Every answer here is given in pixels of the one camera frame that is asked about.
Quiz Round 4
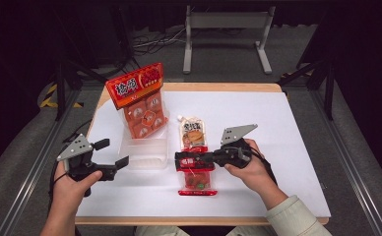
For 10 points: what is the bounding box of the aluminium floor rail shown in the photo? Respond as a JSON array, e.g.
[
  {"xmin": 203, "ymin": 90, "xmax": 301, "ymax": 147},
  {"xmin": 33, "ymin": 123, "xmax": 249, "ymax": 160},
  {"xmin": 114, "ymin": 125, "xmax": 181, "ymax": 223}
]
[
  {"xmin": 0, "ymin": 88, "xmax": 83, "ymax": 236},
  {"xmin": 309, "ymin": 88, "xmax": 382, "ymax": 236}
]

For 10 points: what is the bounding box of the yellow and black floor tape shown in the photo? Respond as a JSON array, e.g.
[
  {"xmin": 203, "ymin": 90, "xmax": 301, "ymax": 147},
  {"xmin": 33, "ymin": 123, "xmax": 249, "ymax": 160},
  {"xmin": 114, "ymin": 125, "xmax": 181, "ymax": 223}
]
[{"xmin": 39, "ymin": 83, "xmax": 84, "ymax": 109}]

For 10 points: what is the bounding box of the red and black snack packet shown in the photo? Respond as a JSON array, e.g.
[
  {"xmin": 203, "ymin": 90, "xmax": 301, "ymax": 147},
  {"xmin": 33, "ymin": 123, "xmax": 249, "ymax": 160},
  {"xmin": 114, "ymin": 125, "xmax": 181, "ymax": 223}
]
[{"xmin": 174, "ymin": 150, "xmax": 219, "ymax": 198}]

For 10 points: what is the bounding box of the grey metal stand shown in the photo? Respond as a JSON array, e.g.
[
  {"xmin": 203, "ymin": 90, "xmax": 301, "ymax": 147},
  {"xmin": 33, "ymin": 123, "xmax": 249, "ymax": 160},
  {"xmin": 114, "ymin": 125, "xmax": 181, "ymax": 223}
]
[{"xmin": 182, "ymin": 4, "xmax": 277, "ymax": 76}]

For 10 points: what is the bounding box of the white table mat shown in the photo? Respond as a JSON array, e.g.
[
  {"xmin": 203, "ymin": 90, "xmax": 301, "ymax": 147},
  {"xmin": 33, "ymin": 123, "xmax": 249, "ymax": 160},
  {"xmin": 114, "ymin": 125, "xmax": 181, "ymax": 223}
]
[{"xmin": 75, "ymin": 90, "xmax": 332, "ymax": 218}]

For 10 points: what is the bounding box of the bundle of floor cables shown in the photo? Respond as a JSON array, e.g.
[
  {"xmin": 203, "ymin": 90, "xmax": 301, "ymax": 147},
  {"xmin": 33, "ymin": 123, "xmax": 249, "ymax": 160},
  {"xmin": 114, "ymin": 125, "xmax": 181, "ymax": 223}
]
[{"xmin": 132, "ymin": 27, "xmax": 187, "ymax": 56}]

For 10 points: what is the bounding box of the person's right hand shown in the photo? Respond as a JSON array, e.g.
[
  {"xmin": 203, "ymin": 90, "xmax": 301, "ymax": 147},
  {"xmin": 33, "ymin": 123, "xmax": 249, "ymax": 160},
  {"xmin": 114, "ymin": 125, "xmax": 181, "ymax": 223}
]
[{"xmin": 223, "ymin": 138, "xmax": 280, "ymax": 202}]

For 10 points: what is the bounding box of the orange snack packet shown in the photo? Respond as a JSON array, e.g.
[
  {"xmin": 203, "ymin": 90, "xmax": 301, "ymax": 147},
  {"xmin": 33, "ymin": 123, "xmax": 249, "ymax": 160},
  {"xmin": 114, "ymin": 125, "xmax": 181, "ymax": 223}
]
[{"xmin": 104, "ymin": 62, "xmax": 169, "ymax": 140}]

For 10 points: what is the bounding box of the white and yellow snack packet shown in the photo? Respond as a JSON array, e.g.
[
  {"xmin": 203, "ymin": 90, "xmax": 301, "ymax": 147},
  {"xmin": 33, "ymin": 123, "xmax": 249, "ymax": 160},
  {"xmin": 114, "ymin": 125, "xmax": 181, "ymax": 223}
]
[{"xmin": 176, "ymin": 114, "xmax": 210, "ymax": 153}]

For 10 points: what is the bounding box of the person's left hand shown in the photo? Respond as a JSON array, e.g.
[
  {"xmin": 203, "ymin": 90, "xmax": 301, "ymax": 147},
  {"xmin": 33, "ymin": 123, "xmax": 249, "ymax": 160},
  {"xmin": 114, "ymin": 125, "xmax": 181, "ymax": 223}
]
[{"xmin": 51, "ymin": 160, "xmax": 103, "ymax": 212}]

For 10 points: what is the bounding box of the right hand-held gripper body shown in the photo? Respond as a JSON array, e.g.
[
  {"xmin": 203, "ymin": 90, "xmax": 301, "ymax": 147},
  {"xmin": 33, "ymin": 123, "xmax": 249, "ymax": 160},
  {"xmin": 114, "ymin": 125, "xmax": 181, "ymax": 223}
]
[{"xmin": 212, "ymin": 123, "xmax": 259, "ymax": 170}]

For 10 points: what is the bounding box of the translucent plastic storage container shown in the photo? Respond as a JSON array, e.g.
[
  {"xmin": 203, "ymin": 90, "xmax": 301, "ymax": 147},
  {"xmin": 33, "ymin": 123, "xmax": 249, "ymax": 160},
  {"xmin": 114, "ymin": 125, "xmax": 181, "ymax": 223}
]
[{"xmin": 118, "ymin": 107, "xmax": 170, "ymax": 171}]

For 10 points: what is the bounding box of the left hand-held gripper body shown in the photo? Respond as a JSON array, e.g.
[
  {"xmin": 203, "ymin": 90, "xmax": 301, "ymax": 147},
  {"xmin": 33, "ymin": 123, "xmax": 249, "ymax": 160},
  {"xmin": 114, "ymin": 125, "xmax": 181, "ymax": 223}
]
[{"xmin": 56, "ymin": 133, "xmax": 118, "ymax": 183}]

